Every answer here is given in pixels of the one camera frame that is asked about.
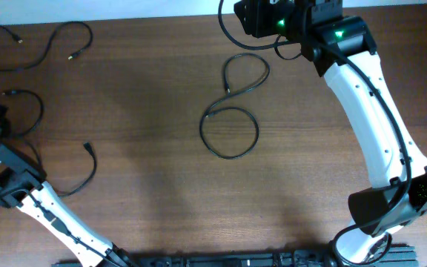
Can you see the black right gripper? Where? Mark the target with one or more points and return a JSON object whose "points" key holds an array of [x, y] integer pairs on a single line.
{"points": [[255, 24]]}

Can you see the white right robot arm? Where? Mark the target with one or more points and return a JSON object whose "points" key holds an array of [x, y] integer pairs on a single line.
{"points": [[344, 54]]}

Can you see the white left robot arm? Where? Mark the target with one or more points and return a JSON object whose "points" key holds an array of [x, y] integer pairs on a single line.
{"points": [[23, 185]]}

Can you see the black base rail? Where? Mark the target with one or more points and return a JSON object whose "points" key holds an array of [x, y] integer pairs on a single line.
{"points": [[398, 256]]}

